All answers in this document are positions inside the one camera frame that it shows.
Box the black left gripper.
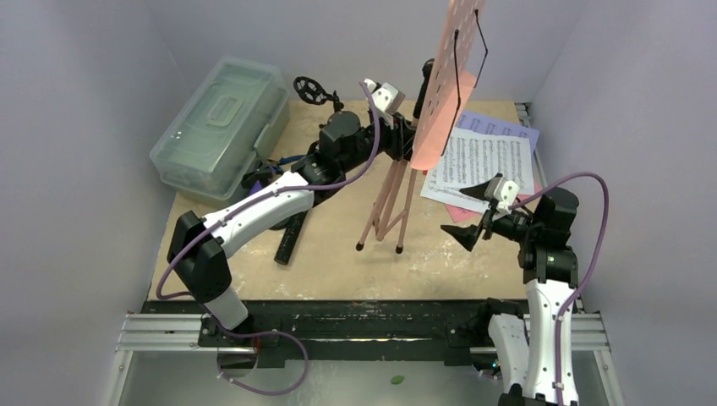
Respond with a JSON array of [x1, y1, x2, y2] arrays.
[[339, 110, 424, 173]]

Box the white sheet music page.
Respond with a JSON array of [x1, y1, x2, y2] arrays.
[[433, 128, 535, 195], [420, 169, 488, 213]]

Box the pink music stand tripod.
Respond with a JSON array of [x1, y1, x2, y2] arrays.
[[355, 1, 489, 254]]

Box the lavender sheet music page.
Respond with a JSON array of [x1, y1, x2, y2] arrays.
[[455, 111, 539, 153]]

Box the black tripod mic stand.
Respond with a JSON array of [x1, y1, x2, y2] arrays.
[[293, 76, 344, 112]]

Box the black silver condenser microphone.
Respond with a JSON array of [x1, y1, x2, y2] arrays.
[[274, 211, 309, 266]]

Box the pink sheet music page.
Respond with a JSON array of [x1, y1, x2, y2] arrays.
[[445, 201, 537, 223]]

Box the purple toy microphone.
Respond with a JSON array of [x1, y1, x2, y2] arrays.
[[248, 180, 267, 196]]

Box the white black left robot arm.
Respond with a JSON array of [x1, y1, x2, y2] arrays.
[[167, 111, 416, 346]]

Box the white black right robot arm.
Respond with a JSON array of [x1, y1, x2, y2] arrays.
[[442, 174, 579, 405]]

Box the clear green plastic storage box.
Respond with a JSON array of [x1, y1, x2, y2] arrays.
[[150, 57, 289, 207]]

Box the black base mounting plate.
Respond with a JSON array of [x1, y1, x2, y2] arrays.
[[140, 299, 528, 368]]

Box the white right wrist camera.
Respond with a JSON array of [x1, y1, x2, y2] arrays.
[[484, 173, 520, 218]]

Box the blue-handled pliers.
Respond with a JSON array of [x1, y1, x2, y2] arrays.
[[266, 155, 304, 173]]

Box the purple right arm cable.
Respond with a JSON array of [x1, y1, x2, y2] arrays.
[[512, 172, 610, 406]]

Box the aluminium front frame rail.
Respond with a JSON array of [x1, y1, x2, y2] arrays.
[[116, 303, 625, 405]]

